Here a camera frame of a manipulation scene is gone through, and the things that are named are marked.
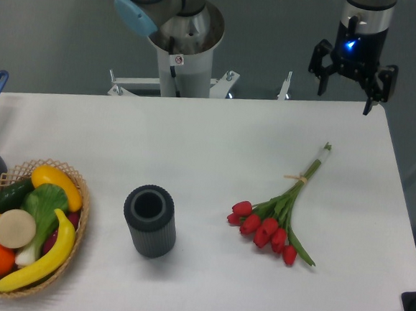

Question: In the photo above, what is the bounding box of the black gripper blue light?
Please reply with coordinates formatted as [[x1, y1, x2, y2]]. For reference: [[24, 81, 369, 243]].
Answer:
[[308, 22, 399, 116]]

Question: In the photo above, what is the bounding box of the silver robot wrist segment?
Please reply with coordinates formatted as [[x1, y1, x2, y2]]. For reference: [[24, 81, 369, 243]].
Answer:
[[341, 0, 397, 34]]

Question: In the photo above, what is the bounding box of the red tulip bouquet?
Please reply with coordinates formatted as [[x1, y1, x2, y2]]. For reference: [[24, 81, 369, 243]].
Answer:
[[227, 143, 333, 266]]

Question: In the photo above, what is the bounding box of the dark grey ribbed vase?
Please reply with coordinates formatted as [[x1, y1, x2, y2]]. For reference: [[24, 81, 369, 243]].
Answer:
[[124, 185, 177, 259]]

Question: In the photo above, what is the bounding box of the yellow squash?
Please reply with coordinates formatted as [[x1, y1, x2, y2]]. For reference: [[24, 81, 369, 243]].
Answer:
[[31, 164, 83, 213]]

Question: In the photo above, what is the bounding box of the green bok choy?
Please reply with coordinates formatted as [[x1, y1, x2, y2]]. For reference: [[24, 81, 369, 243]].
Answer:
[[15, 183, 68, 268]]

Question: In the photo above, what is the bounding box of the yellow banana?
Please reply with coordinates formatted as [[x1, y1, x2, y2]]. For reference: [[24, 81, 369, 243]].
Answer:
[[0, 208, 75, 293]]

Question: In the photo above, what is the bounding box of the dark red vegetable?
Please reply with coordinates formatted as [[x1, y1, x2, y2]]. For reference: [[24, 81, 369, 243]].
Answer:
[[42, 212, 80, 256]]

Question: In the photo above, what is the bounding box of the green cucumber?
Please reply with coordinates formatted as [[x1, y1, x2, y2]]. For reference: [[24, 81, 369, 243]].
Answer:
[[0, 177, 34, 214]]

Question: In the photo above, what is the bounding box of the beige round disc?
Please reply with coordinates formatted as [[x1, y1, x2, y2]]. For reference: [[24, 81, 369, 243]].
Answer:
[[0, 209, 37, 249]]

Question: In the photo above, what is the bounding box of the woven wicker basket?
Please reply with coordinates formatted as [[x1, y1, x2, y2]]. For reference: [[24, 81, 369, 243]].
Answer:
[[0, 158, 90, 299]]

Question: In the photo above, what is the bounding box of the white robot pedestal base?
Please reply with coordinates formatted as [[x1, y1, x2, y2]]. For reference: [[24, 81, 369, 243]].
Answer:
[[106, 41, 295, 110]]

